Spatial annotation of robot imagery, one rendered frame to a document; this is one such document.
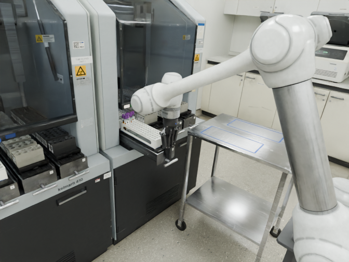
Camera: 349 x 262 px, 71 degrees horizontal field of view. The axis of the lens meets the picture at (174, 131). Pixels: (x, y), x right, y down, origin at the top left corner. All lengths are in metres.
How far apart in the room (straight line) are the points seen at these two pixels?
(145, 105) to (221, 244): 1.29
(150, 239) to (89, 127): 0.97
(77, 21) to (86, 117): 0.44
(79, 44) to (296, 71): 0.88
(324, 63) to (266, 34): 2.57
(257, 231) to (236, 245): 0.31
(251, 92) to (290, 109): 2.81
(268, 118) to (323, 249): 2.79
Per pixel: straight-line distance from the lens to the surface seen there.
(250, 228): 1.72
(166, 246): 1.89
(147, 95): 0.99
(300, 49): 0.67
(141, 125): 1.44
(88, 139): 1.35
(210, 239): 1.97
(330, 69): 3.21
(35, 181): 1.21
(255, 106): 3.54
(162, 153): 1.29
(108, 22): 1.28
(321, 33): 0.85
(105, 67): 1.29
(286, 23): 0.67
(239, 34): 4.28
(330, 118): 3.28
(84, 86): 1.25
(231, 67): 0.95
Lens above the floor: 1.46
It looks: 25 degrees down
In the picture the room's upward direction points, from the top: 4 degrees clockwise
